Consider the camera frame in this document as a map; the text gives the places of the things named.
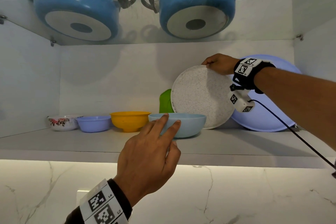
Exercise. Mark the person's left hand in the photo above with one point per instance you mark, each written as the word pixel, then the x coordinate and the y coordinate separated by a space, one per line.
pixel 147 163

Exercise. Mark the person's right hand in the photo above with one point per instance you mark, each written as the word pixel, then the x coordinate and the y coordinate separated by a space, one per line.
pixel 223 63

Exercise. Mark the speckled white plate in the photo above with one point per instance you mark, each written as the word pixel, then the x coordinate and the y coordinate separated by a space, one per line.
pixel 202 98

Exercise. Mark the yellow bowl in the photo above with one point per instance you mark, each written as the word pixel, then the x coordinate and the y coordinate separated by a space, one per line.
pixel 130 121

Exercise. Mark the light blue bowl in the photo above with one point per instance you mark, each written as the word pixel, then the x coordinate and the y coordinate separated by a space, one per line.
pixel 191 124

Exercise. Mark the green plate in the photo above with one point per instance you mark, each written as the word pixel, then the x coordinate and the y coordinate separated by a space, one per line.
pixel 166 103

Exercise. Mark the small lavender bowl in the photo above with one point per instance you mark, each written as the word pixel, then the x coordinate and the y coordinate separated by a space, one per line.
pixel 93 124

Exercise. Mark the lavender plate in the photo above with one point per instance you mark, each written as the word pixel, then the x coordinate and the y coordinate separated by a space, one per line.
pixel 267 119

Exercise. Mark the white floral bowl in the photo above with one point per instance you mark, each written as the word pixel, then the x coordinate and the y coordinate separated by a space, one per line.
pixel 63 122

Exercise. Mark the person's right forearm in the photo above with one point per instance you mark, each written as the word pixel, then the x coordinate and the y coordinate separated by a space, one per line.
pixel 299 100

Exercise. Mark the person's left forearm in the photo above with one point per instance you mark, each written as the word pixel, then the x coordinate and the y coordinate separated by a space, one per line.
pixel 72 218

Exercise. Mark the glass shelf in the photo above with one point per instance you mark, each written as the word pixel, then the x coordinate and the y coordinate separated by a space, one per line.
pixel 136 29

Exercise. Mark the right wrist marker band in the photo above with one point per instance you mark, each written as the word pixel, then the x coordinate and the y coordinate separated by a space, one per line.
pixel 251 73

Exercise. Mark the grey flat driver box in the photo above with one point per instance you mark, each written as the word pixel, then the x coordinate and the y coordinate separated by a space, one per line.
pixel 295 127

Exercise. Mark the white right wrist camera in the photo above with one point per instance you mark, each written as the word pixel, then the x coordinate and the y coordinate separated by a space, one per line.
pixel 241 101

